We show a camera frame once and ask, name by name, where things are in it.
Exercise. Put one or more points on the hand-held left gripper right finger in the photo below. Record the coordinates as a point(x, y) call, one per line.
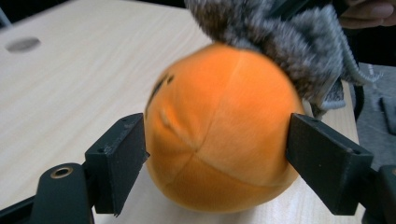
point(330, 165)

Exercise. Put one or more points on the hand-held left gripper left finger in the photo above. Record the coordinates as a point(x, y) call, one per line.
point(118, 161)

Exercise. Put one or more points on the grey fluffy cloth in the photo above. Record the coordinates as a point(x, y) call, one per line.
point(295, 46)

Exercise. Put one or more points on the orange plush ball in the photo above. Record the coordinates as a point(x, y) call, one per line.
point(224, 130)

